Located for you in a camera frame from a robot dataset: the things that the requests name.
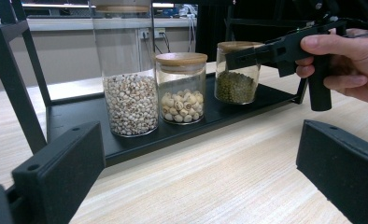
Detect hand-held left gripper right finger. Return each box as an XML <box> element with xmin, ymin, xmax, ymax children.
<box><xmin>295</xmin><ymin>119</ymin><xmax>368</xmax><ymax>224</ymax></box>

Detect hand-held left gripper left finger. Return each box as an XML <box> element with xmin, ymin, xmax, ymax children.
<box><xmin>11</xmin><ymin>120</ymin><xmax>106</xmax><ymax>224</ymax></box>

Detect short glass jar green beans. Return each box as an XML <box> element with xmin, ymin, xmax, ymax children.
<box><xmin>214</xmin><ymin>40</ymin><xmax>264</xmax><ymax>105</ymax></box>

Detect black metal two-tier rack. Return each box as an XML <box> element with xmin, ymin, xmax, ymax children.
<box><xmin>0</xmin><ymin>0</ymin><xmax>311</xmax><ymax>168</ymax></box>

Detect short glass jar lotus seeds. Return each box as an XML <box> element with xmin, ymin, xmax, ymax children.
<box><xmin>155</xmin><ymin>51</ymin><xmax>209</xmax><ymax>126</ymax></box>

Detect tall glass jar white grains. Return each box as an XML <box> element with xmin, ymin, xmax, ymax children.
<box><xmin>91</xmin><ymin>0</ymin><xmax>160</xmax><ymax>138</ymax></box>

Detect white hanging cables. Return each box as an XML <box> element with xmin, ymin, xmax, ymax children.
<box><xmin>186</xmin><ymin>10</ymin><xmax>199</xmax><ymax>53</ymax></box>

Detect black power cables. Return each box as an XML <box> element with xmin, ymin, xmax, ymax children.
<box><xmin>142</xmin><ymin>31</ymin><xmax>171</xmax><ymax>54</ymax></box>

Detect white wall outlet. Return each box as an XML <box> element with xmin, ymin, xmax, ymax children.
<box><xmin>137</xmin><ymin>27</ymin><xmax>167</xmax><ymax>40</ymax></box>

